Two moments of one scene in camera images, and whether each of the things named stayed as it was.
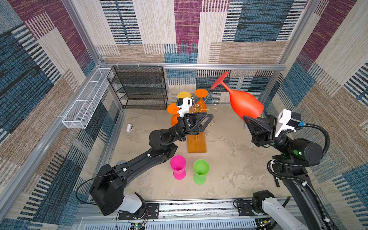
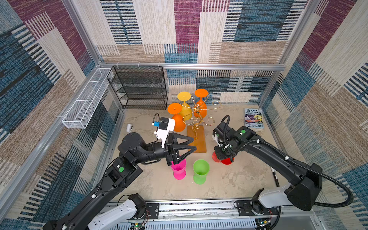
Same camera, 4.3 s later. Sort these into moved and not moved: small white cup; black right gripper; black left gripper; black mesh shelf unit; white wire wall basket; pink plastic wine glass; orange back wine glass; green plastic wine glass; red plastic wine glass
Moved: black right gripper; red plastic wine glass; black left gripper
Not moved: pink plastic wine glass; white wire wall basket; green plastic wine glass; small white cup; orange back wine glass; black mesh shelf unit
